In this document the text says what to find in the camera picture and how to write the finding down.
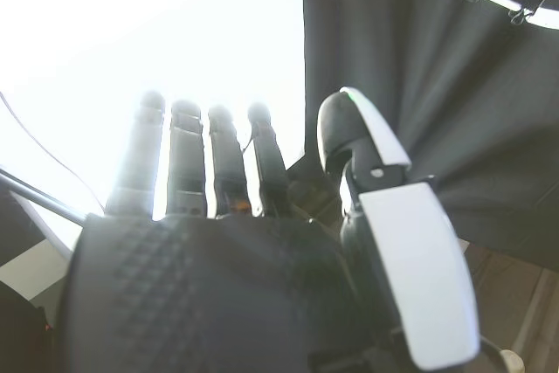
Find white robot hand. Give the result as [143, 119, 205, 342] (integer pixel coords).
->
[59, 86, 481, 373]

